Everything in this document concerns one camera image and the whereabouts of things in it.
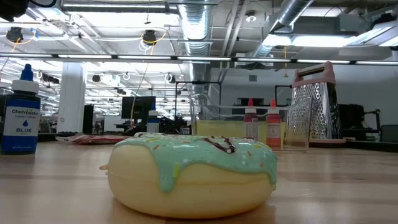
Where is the dark red food colouring bottle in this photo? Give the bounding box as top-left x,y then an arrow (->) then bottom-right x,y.
243,98 -> 259,142

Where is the orange food colouring bottle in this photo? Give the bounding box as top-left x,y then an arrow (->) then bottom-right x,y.
266,98 -> 282,150

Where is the LED light bar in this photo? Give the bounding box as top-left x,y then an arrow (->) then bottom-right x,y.
0,52 -> 398,66

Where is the black computer monitor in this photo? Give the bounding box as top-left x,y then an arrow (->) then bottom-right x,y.
121,95 -> 157,121

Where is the green frosted toy donut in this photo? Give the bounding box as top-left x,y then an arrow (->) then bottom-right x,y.
99,132 -> 279,220

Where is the clear plastic container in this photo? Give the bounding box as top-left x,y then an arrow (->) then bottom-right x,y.
188,93 -> 313,152

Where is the red snack packet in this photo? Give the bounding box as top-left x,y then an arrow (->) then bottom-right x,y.
55,133 -> 133,146

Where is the pink-trimmed metal box grater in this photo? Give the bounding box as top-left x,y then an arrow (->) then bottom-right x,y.
290,60 -> 346,144

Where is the white building pillar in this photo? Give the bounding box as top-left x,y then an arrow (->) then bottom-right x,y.
57,61 -> 87,134

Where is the black workshop machine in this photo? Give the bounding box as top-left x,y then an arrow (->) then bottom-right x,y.
338,103 -> 382,140

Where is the wide silver ventilation duct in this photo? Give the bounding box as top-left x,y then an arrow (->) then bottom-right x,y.
177,0 -> 215,94

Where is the black ceiling cable reel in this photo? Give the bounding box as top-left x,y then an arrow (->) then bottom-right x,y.
6,26 -> 24,44
142,29 -> 158,47

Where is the slanted silver ventilation duct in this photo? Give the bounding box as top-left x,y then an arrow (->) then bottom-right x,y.
250,0 -> 315,58

